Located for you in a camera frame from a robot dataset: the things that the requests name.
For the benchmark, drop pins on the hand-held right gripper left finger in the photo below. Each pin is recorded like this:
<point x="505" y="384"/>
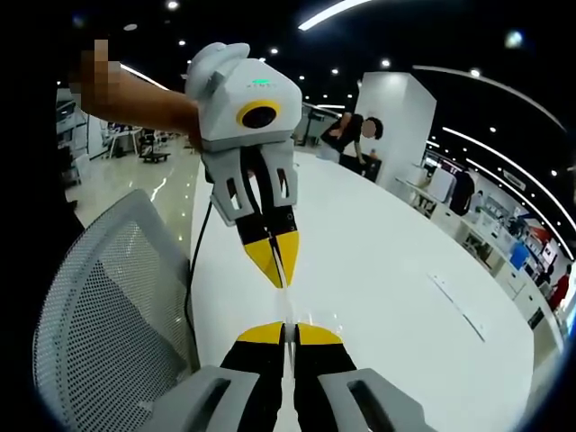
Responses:
<point x="243" y="391"/>

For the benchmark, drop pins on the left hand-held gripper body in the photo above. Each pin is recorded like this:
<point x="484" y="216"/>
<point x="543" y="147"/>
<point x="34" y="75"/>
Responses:
<point x="225" y="103"/>

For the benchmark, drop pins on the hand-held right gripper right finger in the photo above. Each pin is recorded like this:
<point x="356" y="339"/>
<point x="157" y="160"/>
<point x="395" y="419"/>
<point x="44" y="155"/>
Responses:
<point x="333" y="396"/>

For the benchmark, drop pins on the clear food packaging bag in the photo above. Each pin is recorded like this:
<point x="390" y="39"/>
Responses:
<point x="290" y="306"/>

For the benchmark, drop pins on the dark bag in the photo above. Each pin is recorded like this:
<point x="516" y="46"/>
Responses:
<point x="362" y="167"/>

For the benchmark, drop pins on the low black cart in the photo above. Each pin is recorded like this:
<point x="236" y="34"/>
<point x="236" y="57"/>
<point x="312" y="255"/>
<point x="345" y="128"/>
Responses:
<point x="155" y="157"/>

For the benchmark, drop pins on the grey mesh office chair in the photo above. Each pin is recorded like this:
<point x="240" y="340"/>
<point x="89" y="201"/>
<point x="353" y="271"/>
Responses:
<point x="112" y="315"/>

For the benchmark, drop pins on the white board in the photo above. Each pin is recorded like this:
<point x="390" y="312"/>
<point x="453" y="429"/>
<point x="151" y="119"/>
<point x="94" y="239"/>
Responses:
<point x="441" y="184"/>

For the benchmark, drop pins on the long white counter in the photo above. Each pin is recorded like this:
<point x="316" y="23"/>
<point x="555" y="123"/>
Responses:
<point x="495" y="261"/>

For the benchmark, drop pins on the blue screen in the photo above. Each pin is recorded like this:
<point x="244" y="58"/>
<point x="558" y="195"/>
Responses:
<point x="519" y="256"/>

